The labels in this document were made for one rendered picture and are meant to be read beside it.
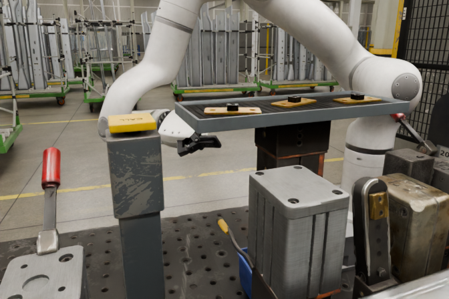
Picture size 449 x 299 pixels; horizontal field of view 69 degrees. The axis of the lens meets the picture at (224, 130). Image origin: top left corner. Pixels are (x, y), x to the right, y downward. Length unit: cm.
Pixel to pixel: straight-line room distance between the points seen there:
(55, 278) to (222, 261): 63
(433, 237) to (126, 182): 40
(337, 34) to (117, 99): 52
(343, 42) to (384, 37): 751
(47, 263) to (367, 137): 74
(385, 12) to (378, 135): 755
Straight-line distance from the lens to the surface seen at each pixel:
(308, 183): 38
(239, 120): 43
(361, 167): 92
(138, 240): 51
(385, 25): 834
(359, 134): 90
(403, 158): 55
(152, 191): 47
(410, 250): 48
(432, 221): 48
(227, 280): 87
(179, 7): 76
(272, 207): 35
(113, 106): 74
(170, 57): 76
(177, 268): 91
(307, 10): 80
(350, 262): 94
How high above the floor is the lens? 126
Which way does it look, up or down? 15 degrees down
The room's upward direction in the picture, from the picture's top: straight up
